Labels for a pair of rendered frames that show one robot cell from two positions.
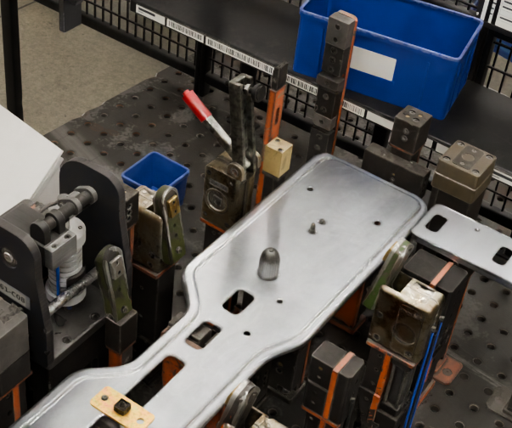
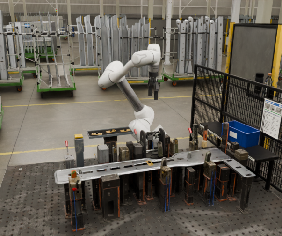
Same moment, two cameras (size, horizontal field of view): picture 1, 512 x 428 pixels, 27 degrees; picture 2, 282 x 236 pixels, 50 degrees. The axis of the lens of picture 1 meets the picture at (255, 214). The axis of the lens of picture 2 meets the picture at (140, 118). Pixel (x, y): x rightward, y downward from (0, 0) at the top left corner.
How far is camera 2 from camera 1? 1.43 m
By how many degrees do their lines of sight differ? 42
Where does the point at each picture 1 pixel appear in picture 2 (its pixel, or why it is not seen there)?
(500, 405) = (239, 207)
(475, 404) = (234, 205)
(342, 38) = (225, 127)
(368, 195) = (219, 154)
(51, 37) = not seen: hidden behind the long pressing
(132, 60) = not seen: hidden behind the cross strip
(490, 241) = (238, 165)
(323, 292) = (196, 161)
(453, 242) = (229, 163)
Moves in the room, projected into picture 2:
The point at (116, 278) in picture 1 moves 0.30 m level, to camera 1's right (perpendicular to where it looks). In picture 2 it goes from (159, 147) to (191, 158)
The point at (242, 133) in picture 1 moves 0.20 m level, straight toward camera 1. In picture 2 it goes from (194, 134) to (181, 141)
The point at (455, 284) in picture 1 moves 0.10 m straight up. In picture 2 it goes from (225, 169) to (226, 157)
